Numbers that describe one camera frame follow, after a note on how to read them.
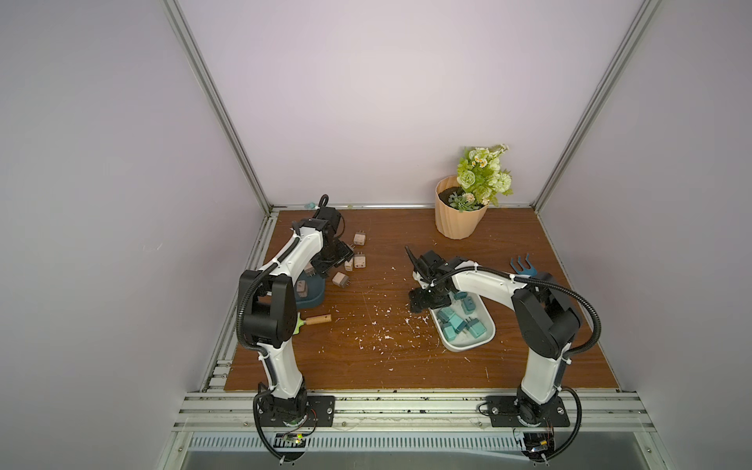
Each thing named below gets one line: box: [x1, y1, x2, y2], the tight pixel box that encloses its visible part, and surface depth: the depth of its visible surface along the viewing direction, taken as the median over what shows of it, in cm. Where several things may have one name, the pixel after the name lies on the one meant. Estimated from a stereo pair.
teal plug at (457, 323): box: [448, 313, 469, 334], surface depth 87 cm
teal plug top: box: [442, 326, 457, 342], surface depth 85 cm
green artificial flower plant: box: [448, 143, 515, 213], surface depth 94 cm
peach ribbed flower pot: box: [434, 174, 489, 240], surface depth 103 cm
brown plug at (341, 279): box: [331, 271, 351, 288], surface depth 99 cm
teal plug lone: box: [461, 295, 476, 316], surface depth 90 cm
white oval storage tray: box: [428, 291, 497, 353], surface depth 87 cm
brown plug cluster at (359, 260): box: [353, 251, 367, 270], surface depth 105 cm
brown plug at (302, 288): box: [295, 280, 309, 298], surface depth 94 cm
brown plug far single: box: [353, 230, 367, 246], surface depth 110 cm
